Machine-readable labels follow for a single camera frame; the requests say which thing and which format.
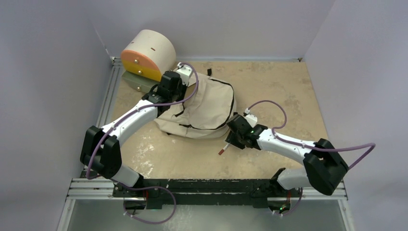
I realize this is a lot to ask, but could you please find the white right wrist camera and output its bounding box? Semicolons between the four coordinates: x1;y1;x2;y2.
243;108;258;128

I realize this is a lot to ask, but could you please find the white brown marker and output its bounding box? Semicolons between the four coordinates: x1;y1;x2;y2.
218;143;230;155

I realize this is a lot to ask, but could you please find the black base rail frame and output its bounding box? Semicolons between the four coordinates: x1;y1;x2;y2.
65;178;348;213

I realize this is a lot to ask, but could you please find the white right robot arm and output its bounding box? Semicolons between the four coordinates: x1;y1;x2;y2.
226;114;349;196

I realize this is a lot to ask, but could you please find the aluminium side rail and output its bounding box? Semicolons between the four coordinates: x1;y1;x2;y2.
81;56;117;131

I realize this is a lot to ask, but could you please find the beige canvas backpack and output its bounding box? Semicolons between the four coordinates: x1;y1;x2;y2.
154;73;237;139

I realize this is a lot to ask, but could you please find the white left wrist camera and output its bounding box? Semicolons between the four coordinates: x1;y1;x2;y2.
175;62;196;87

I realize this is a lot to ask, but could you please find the round drawer cabinet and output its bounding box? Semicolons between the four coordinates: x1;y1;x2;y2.
120;29;176;92

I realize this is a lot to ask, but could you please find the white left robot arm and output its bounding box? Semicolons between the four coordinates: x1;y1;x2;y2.
80;68;193;197

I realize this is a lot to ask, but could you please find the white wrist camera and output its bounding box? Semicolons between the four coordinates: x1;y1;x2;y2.
243;108;258;128
175;62;196;87

